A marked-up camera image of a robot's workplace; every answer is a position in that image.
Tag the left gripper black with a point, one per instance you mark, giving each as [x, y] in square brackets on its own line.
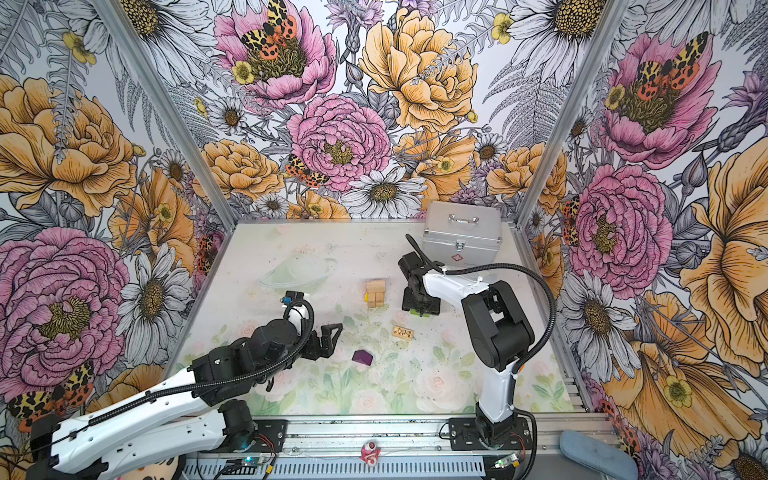
[326, 342]

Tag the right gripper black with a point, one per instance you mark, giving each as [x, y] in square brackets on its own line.
[433, 309]

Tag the cartoon printed wood block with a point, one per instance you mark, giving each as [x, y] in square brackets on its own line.
[403, 333]

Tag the wide plain wood block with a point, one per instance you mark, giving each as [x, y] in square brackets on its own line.
[375, 286]

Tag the green wood block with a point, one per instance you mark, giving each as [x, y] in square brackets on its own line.
[414, 311]

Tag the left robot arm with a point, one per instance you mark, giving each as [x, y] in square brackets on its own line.
[198, 409]

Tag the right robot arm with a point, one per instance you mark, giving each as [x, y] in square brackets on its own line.
[499, 331]

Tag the purple wood block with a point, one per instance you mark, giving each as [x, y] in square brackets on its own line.
[362, 357]

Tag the silver metal case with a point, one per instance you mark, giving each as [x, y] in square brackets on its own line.
[461, 235]

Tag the small red pink toy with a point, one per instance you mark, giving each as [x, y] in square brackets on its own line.
[370, 453]

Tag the plush doll toy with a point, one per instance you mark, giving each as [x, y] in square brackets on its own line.
[170, 469]

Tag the blue grey pad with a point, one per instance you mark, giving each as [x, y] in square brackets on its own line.
[598, 456]

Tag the aluminium mounting rail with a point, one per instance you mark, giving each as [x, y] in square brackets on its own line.
[412, 447]

